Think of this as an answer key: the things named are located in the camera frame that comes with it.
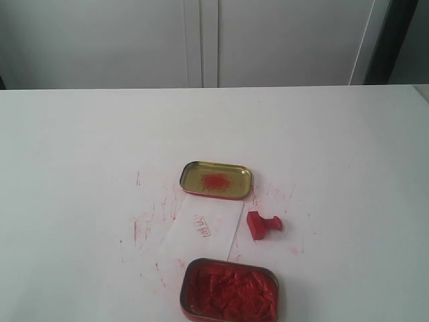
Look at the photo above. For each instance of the white paper sheet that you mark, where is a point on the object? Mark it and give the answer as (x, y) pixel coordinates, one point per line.
(203, 228)

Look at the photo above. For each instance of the red stamp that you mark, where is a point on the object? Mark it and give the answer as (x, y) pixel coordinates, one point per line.
(259, 226)

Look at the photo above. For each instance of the red ink pad tin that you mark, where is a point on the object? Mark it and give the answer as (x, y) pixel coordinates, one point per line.
(215, 290)

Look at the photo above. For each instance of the gold tin lid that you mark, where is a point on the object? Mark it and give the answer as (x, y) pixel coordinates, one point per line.
(216, 180)

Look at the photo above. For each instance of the white cabinet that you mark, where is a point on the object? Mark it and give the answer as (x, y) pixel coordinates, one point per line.
(173, 44)

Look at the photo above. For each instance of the dark vertical post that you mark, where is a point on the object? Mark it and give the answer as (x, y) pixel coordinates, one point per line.
(390, 40)

